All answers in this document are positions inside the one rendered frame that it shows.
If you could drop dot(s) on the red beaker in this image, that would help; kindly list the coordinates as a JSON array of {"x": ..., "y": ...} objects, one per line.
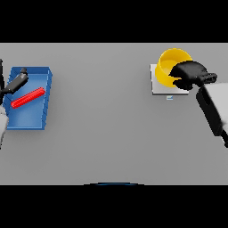
[{"x": 28, "y": 97}]

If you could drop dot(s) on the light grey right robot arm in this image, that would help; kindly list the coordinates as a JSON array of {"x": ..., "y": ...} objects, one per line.
[{"x": 215, "y": 107}]

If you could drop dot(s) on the pale square measuring scale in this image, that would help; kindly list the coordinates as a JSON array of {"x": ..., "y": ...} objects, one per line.
[{"x": 166, "y": 89}]

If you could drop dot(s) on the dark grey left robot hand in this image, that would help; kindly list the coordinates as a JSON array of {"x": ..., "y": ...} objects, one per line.
[{"x": 16, "y": 83}]

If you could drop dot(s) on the yellow bowl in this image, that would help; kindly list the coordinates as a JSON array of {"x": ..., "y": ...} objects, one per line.
[{"x": 167, "y": 66}]

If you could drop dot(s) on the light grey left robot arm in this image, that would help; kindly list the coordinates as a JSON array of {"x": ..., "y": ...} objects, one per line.
[{"x": 1, "y": 121}]

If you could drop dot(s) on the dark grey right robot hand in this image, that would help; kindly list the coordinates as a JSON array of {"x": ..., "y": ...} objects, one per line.
[{"x": 190, "y": 74}]

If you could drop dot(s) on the blue plastic tray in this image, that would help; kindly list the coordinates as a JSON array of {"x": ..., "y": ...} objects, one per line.
[{"x": 28, "y": 99}]

